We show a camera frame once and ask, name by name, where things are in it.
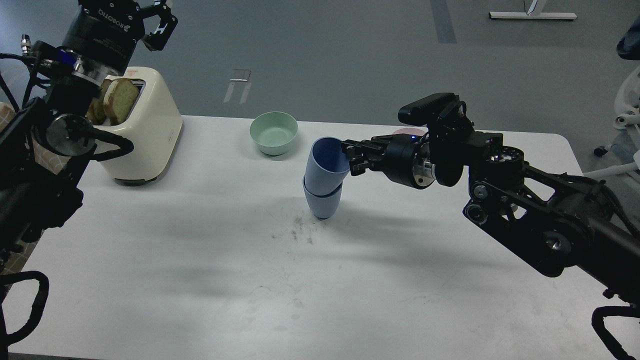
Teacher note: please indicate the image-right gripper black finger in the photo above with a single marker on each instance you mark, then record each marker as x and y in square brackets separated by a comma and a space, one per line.
[365, 147]

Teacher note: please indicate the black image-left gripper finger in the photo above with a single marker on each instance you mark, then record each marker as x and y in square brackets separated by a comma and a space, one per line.
[157, 40]

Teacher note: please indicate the black Robotiq gripper body image-left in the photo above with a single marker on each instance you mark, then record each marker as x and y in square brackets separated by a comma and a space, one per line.
[105, 31]

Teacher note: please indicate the black Robotiq gripper body image-right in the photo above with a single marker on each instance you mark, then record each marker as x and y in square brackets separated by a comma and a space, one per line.
[404, 159]

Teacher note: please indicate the image-right gripper finger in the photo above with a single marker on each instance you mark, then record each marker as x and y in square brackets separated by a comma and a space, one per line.
[359, 165]

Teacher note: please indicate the blue cup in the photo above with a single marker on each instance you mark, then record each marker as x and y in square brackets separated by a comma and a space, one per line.
[323, 206]
[327, 166]

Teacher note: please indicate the pink bowl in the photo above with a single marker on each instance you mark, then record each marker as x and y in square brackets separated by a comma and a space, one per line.
[413, 131]

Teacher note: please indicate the bread slice front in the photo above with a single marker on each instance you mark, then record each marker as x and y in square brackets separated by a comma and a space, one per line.
[119, 99]

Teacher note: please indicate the bread slice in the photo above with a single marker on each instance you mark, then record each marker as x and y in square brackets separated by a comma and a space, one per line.
[96, 112]
[119, 99]

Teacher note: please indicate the bread slice back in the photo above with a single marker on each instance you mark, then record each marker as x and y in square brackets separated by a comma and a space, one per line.
[96, 112]

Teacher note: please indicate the cream toaster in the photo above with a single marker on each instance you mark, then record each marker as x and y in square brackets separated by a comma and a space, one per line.
[153, 125]

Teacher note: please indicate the green bowl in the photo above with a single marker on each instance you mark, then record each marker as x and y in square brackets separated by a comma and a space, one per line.
[274, 132]

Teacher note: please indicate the white desk leg base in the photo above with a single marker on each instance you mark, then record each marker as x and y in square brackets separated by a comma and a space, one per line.
[534, 11]

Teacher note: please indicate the white chair base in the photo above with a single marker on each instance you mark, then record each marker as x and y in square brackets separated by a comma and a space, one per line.
[625, 145]

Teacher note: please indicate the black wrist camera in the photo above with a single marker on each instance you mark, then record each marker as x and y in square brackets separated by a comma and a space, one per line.
[441, 105]

